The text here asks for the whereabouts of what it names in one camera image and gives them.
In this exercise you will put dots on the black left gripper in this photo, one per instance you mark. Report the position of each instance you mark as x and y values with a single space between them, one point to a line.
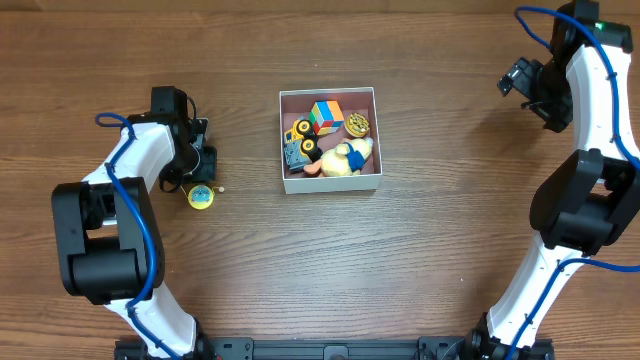
206 163

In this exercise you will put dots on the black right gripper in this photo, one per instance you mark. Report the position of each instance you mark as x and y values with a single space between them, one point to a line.
542 106

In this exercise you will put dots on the yellow rattle drum toy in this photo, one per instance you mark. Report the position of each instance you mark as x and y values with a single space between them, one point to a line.
201 196

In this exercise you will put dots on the yellow grey toy truck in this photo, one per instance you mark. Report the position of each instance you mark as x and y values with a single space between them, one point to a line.
301 145

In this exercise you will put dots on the multicolour puzzle cube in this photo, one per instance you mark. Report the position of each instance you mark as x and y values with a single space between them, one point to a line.
326 117

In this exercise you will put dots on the cream plush duck toy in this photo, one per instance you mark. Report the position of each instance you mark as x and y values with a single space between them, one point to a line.
345 159

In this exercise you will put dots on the yellow plastic gear wheel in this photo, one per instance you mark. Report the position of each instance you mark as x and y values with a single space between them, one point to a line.
357 125

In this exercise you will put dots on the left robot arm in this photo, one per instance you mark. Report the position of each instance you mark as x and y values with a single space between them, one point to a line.
109 245

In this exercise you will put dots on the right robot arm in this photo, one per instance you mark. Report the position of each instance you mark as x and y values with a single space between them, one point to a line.
589 201

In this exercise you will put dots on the white box with maroon interior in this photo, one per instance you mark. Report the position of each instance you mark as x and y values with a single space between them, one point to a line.
295 104

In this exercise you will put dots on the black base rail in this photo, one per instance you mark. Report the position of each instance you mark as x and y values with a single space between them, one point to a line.
424 348

